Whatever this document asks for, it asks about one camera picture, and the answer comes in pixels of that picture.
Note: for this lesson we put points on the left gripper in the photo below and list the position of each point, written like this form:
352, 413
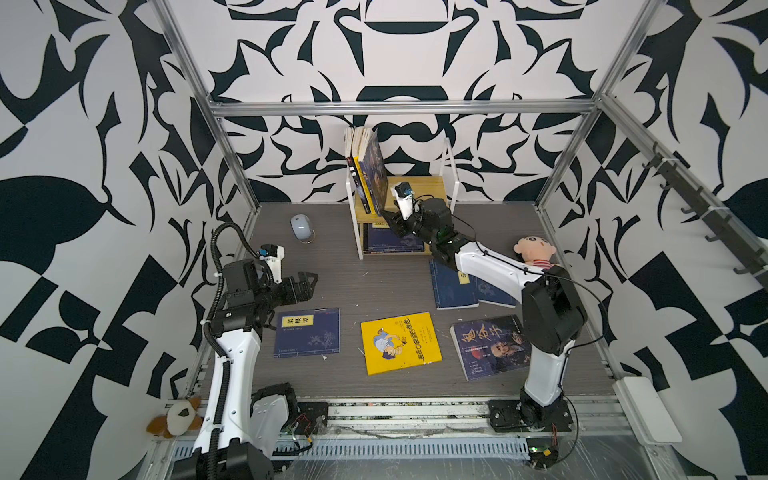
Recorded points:
303, 289

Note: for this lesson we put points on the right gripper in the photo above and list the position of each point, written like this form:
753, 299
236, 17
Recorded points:
425, 210

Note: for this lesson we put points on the navy book yellow label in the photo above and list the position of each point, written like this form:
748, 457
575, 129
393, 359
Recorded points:
379, 239

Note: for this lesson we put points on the dark purple portrait book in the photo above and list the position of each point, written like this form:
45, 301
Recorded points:
373, 169

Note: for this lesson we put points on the yellow cartoon book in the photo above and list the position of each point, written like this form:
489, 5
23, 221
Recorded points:
399, 343
358, 143

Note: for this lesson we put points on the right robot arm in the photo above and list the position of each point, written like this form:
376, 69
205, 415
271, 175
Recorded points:
553, 314

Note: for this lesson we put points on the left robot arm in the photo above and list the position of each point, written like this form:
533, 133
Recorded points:
241, 426

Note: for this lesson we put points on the light blue alarm clock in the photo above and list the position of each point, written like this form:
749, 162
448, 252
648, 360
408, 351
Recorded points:
302, 228

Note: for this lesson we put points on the white wooden book shelf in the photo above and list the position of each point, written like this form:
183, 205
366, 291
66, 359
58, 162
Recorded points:
445, 186

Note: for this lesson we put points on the navy book vertical label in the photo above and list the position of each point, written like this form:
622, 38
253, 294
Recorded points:
452, 289

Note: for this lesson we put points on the plush doll pink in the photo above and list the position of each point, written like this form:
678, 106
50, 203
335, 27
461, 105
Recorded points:
536, 251

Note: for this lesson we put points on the black barcode book on shelf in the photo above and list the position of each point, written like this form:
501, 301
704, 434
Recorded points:
352, 168

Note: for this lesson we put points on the brown white plush toy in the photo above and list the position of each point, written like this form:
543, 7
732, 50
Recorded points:
180, 418

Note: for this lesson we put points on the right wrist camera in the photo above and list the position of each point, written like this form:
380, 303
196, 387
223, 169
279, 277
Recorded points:
404, 198

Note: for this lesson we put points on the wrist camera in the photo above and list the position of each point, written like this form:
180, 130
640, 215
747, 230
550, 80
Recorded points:
404, 198
272, 256

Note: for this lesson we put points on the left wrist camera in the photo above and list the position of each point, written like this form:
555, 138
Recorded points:
272, 256

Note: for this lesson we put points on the wall hook rail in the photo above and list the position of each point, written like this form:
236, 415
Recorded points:
700, 202

